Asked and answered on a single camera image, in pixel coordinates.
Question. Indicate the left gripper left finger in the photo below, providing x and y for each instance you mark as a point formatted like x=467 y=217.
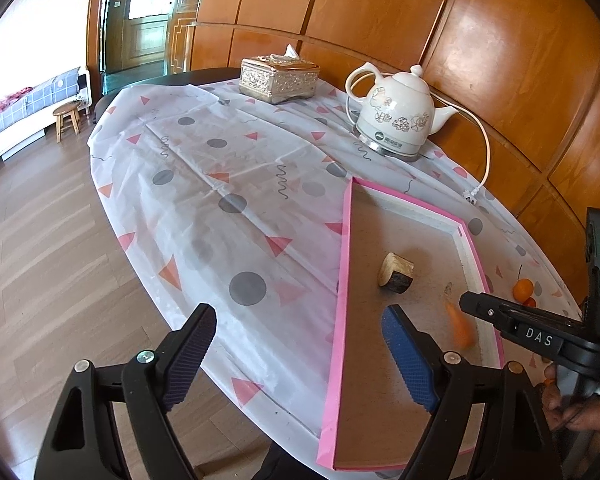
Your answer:
x=82 y=439

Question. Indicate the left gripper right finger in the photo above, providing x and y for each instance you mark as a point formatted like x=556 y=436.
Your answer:
x=514 y=441

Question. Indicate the small red tomato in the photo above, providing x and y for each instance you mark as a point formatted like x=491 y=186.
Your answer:
x=530 y=302

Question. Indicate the orange with stem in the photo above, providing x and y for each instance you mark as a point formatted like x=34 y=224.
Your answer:
x=523 y=289

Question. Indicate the small orange carrot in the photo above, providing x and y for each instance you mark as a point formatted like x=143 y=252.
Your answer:
x=463 y=331

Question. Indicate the square sugarcane piece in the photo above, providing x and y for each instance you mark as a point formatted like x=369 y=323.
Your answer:
x=395 y=274

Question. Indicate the person's right hand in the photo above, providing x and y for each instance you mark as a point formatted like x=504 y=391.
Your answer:
x=576 y=417

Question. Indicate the pink shallow tray box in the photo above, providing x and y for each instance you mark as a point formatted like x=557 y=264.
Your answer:
x=370 y=421

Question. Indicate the white patterned tablecloth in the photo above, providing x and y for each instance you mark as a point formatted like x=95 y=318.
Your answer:
x=219 y=198

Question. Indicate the white ceramic electric kettle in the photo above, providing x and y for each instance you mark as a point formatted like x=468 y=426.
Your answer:
x=397 y=111

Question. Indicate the blue plaid sofa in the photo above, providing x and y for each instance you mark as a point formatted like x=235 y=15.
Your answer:
x=23 y=119

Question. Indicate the small wooden stool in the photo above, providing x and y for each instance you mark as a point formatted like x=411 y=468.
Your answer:
x=70 y=110

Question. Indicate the ornate tissue box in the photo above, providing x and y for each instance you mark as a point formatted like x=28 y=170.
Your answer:
x=275 y=78

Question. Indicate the wooden door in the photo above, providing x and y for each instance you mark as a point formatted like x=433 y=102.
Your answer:
x=137 y=36

